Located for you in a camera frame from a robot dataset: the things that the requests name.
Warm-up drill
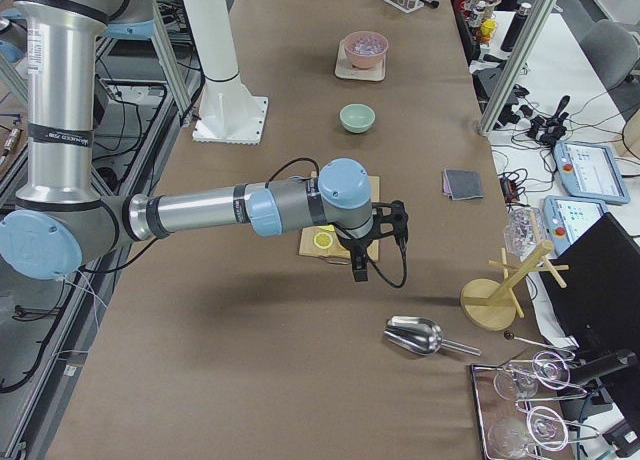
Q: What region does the copper wire bottle basket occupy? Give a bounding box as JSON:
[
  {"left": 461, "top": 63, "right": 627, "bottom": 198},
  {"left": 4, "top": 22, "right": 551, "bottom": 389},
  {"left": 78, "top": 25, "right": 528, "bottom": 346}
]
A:
[{"left": 461, "top": 0, "right": 501, "bottom": 45}]

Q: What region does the pink bowl of ice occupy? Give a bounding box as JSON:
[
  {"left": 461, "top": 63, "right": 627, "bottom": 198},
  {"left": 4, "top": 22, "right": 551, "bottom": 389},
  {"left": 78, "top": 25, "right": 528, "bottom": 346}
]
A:
[{"left": 343, "top": 31, "right": 389, "bottom": 69}]

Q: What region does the black monitor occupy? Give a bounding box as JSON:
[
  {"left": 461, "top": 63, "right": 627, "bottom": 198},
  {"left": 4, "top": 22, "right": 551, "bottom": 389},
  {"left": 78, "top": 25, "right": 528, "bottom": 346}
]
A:
[{"left": 540, "top": 213, "right": 639, "bottom": 353}]

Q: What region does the green ceramic bowl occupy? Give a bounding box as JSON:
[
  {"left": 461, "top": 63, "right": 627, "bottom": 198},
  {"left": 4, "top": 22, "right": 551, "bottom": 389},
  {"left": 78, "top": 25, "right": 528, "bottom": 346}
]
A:
[{"left": 339, "top": 103, "right": 376, "bottom": 134}]

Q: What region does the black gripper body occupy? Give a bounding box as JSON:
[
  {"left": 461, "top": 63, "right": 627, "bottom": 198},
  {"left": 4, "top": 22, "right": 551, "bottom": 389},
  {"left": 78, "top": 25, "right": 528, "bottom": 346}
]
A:
[{"left": 336, "top": 229, "right": 376, "bottom": 270}]

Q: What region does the grey folded cloth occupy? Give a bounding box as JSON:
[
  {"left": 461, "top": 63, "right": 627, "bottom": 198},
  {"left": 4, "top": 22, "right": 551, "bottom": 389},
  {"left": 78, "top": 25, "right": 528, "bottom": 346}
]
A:
[{"left": 442, "top": 169, "right": 484, "bottom": 200}]

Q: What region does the teach pendant near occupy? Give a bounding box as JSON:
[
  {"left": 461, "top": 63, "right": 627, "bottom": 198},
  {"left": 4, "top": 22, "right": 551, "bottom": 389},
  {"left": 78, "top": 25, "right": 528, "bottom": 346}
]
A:
[{"left": 543, "top": 195, "right": 608, "bottom": 255}]

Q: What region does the cream rabbit tray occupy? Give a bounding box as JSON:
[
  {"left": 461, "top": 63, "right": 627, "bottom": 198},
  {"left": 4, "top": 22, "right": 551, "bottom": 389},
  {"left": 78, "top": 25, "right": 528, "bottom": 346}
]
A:
[{"left": 334, "top": 39, "right": 386, "bottom": 82}]

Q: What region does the metal ice scoop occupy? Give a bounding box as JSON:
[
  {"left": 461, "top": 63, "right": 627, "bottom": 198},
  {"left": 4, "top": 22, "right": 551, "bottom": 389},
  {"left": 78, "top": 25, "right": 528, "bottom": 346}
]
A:
[{"left": 383, "top": 316, "right": 482, "bottom": 357}]

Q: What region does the aluminium frame post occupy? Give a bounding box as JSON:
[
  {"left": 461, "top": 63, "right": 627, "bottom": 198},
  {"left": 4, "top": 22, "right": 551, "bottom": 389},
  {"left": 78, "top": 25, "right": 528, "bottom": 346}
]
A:
[{"left": 477, "top": 0, "right": 557, "bottom": 137}]

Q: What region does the glass rack tray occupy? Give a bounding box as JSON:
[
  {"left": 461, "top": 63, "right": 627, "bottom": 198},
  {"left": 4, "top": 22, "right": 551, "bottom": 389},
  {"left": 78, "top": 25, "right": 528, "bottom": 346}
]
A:
[{"left": 469, "top": 350, "right": 601, "bottom": 459}]

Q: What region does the teach pendant far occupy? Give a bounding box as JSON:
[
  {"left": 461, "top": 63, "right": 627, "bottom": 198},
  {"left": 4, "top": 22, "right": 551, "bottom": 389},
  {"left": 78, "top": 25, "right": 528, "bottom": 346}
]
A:
[{"left": 553, "top": 141, "right": 631, "bottom": 205}]

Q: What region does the black bottle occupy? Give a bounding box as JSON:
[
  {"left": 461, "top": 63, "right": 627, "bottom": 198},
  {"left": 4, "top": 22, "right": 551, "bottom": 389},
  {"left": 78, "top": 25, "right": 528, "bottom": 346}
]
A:
[{"left": 500, "top": 2, "right": 532, "bottom": 52}]

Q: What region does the white camera mast base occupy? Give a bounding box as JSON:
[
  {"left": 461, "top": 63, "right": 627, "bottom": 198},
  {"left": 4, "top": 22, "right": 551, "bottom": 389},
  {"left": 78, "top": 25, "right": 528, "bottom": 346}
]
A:
[{"left": 183, "top": 0, "right": 268, "bottom": 145}]

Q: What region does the office chair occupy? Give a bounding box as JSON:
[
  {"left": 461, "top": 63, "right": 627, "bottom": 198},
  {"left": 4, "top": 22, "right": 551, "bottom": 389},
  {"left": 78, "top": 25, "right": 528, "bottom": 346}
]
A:
[{"left": 579, "top": 19, "right": 639, "bottom": 104}]

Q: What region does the wooden mug tree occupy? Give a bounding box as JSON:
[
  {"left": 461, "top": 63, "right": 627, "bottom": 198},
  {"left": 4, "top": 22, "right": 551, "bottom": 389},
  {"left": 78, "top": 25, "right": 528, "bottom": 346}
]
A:
[{"left": 460, "top": 240, "right": 570, "bottom": 331}]

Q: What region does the teach pendant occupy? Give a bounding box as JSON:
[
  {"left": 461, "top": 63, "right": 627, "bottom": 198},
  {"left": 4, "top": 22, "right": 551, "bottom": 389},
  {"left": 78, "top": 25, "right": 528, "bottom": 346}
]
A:
[
  {"left": 543, "top": 195, "right": 608, "bottom": 255},
  {"left": 553, "top": 141, "right": 631, "bottom": 205}
]

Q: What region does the bamboo cutting board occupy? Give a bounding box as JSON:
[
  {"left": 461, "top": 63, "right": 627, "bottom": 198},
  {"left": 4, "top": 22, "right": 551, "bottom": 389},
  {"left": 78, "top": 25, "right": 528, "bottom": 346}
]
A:
[{"left": 298, "top": 176, "right": 380, "bottom": 265}]

